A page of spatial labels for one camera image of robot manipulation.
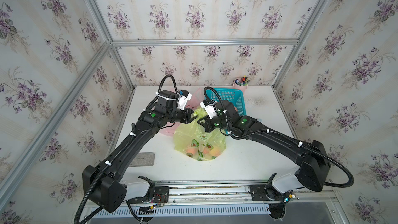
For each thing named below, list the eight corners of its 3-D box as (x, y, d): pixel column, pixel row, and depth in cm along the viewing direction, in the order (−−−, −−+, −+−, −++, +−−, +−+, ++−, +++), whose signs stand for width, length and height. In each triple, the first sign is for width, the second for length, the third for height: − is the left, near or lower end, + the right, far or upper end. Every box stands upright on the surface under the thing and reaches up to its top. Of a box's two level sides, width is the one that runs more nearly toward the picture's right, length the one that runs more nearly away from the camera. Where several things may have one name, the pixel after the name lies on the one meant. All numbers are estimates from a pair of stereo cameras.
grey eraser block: (133, 167, 84) (130, 164, 81) (136, 154, 88) (134, 152, 85) (153, 167, 84) (151, 164, 81) (155, 155, 88) (154, 152, 85)
